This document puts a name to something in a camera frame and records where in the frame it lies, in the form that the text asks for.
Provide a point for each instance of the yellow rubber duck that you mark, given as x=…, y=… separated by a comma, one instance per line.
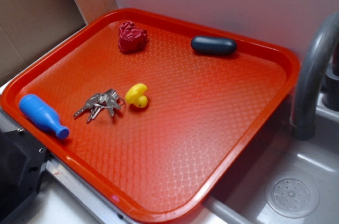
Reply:
x=136, y=95

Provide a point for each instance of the grey toy sink basin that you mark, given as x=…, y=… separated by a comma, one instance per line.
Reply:
x=239, y=197

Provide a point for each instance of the grey toy faucet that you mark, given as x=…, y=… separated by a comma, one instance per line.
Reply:
x=319, y=69

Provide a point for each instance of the silver key bunch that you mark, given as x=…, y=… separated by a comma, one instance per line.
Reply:
x=109, y=100

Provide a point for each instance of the brown cardboard panel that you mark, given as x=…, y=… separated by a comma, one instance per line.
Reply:
x=30, y=28

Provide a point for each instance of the black mounting bracket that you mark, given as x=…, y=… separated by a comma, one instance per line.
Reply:
x=23, y=160

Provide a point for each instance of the orange plastic tray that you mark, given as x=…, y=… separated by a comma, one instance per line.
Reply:
x=156, y=163

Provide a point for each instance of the crumpled red paper ball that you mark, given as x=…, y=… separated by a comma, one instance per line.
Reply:
x=131, y=37

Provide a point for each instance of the blue plastic toy bottle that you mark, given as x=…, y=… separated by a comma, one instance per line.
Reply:
x=42, y=115

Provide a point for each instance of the sink drain strainer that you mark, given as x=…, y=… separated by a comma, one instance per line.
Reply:
x=292, y=195

